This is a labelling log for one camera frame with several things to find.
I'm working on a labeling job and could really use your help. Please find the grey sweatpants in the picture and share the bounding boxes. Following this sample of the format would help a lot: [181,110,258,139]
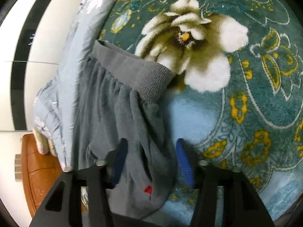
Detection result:
[73,40,177,219]

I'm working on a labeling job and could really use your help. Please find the orange wooden headboard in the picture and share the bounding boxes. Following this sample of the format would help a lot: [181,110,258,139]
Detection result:
[21,134,62,217]

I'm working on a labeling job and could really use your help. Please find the lower yellow floral pillow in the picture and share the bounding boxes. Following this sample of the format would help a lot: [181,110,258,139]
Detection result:
[48,139,58,157]

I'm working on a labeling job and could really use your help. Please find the light blue floral duvet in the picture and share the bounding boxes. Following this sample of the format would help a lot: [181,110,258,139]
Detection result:
[33,0,116,169]

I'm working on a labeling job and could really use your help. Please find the teal floral plush blanket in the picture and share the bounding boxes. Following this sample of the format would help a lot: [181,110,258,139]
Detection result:
[98,0,302,226]

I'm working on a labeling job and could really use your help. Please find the white wardrobe with black stripe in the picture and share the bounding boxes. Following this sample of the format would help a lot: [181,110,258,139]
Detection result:
[0,0,84,227]

